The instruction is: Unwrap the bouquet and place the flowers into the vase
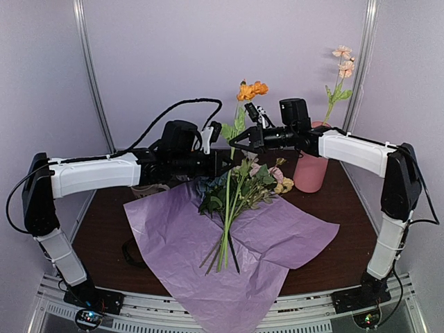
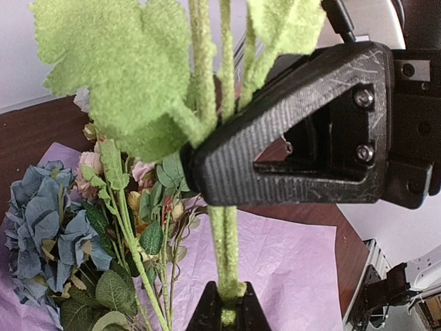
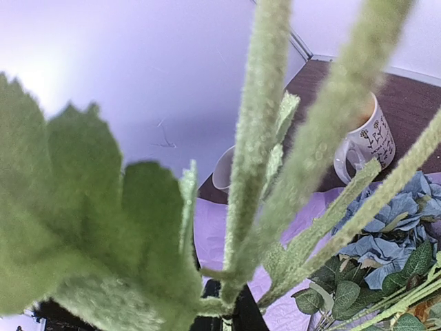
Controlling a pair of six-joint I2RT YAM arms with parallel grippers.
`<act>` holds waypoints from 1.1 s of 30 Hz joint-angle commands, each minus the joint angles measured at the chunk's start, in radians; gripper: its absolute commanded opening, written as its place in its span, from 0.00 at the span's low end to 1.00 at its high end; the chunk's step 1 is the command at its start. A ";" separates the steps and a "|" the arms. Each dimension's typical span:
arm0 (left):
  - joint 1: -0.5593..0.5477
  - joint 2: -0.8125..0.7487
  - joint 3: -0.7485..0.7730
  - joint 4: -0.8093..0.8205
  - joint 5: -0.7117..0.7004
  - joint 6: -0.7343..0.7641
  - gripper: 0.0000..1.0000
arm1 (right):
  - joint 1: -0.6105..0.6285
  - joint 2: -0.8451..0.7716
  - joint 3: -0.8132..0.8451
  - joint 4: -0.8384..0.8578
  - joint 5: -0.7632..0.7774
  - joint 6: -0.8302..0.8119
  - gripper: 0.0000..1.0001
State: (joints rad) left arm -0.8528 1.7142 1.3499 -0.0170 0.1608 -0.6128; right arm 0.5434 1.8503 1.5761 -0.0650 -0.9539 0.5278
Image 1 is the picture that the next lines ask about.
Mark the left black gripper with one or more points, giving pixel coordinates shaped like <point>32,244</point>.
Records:
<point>216,169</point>

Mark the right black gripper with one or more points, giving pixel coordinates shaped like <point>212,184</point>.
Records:
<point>256,139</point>

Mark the black printed ribbon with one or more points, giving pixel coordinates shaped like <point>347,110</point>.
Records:
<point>128,257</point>

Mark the purple tissue paper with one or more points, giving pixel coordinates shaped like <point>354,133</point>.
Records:
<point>174,238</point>

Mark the peach blossom fuzzy stem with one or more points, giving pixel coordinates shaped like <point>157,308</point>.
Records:
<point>346,67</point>

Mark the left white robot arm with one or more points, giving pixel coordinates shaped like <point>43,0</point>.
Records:
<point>49,179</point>

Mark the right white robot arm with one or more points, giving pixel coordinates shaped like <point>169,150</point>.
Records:
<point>397,165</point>

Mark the pink cylindrical vase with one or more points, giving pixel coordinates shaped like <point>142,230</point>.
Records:
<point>309,173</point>

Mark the white floral mug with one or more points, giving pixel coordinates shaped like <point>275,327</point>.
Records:
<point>144,191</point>

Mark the pink and yellow roses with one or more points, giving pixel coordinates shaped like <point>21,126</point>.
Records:
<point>255,183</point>

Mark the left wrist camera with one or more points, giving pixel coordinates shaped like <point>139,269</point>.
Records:
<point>180,135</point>

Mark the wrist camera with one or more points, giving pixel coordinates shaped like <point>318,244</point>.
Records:
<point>294,112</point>
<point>180,135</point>

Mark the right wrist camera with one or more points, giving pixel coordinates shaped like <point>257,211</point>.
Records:
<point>294,112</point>

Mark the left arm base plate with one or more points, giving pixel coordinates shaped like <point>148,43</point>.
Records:
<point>98,300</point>

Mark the aluminium front rail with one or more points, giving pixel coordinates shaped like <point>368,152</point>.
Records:
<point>55,310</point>

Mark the left aluminium frame post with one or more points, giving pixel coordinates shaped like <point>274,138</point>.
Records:
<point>80,18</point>

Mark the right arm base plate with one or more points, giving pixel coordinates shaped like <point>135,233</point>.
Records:
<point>358,298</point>

